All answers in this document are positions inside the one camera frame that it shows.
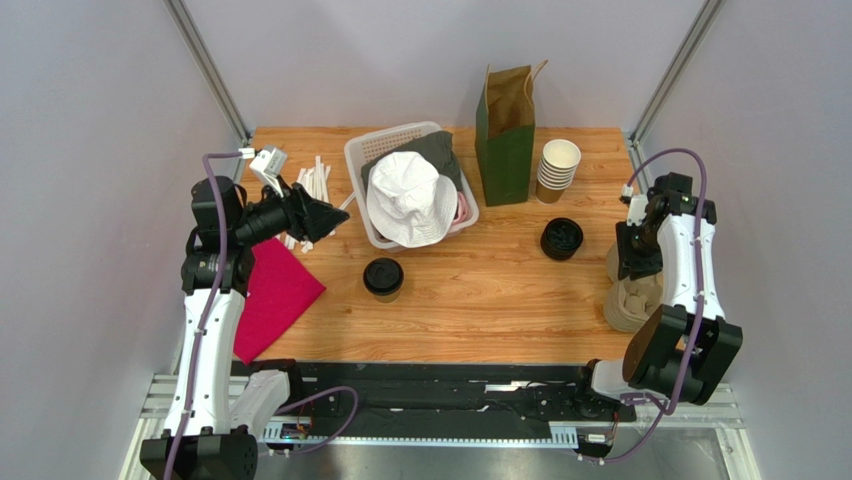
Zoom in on beige cup carrier tray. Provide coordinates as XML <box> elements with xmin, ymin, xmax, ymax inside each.
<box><xmin>603</xmin><ymin>243</ymin><xmax>664</xmax><ymax>333</ymax></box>

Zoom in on pink cloth in basket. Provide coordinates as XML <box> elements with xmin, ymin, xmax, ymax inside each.
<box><xmin>452</xmin><ymin>191</ymin><xmax>469</xmax><ymax>225</ymax></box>

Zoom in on bundle of white straws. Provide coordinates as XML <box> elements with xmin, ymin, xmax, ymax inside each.
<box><xmin>283</xmin><ymin>155</ymin><xmax>355</xmax><ymax>253</ymax></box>

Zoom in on white bucket hat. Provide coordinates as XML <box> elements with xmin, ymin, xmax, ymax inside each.
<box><xmin>366</xmin><ymin>152</ymin><xmax>458</xmax><ymax>248</ymax></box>

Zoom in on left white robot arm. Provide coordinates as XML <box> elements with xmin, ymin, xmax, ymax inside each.
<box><xmin>139</xmin><ymin>176</ymin><xmax>350</xmax><ymax>479</ymax></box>

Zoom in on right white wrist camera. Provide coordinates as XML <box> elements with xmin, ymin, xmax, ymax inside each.
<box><xmin>620</xmin><ymin>185</ymin><xmax>649</xmax><ymax>227</ymax></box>

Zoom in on green paper bag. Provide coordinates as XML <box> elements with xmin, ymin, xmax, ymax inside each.
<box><xmin>475</xmin><ymin>61</ymin><xmax>547</xmax><ymax>207</ymax></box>

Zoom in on red cloth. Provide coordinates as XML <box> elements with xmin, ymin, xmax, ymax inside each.
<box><xmin>233</xmin><ymin>238</ymin><xmax>326</xmax><ymax>365</ymax></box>

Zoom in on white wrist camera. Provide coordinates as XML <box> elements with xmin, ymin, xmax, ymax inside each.
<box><xmin>239</xmin><ymin>145</ymin><xmax>288</xmax><ymax>197</ymax></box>
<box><xmin>620</xmin><ymin>185</ymin><xmax>649</xmax><ymax>227</ymax></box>

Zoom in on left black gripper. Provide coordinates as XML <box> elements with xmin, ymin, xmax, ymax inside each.
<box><xmin>232</xmin><ymin>175</ymin><xmax>348</xmax><ymax>248</ymax></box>

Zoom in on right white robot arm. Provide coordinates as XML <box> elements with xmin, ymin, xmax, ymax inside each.
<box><xmin>590</xmin><ymin>173</ymin><xmax>743</xmax><ymax>405</ymax></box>

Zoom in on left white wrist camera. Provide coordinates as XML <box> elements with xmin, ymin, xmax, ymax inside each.
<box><xmin>239</xmin><ymin>145</ymin><xmax>288</xmax><ymax>197</ymax></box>

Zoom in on stack of paper cups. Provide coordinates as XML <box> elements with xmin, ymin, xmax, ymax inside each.
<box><xmin>535</xmin><ymin>139</ymin><xmax>582</xmax><ymax>204</ymax></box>

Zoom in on olive green cloth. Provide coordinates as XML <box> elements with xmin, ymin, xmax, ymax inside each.
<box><xmin>361</xmin><ymin>130</ymin><xmax>463</xmax><ymax>192</ymax></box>

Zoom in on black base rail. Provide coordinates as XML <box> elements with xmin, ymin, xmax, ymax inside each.
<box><xmin>230</xmin><ymin>360</ymin><xmax>637</xmax><ymax>455</ymax></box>

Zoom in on stack of black lids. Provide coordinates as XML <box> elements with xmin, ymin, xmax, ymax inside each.
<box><xmin>539</xmin><ymin>217</ymin><xmax>584</xmax><ymax>261</ymax></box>

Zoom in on black cup lid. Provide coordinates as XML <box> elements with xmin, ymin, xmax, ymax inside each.
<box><xmin>362</xmin><ymin>257</ymin><xmax>404</xmax><ymax>294</ymax></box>

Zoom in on brown paper coffee cup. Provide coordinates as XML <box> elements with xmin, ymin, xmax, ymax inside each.
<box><xmin>372</xmin><ymin>289</ymin><xmax>401</xmax><ymax>303</ymax></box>

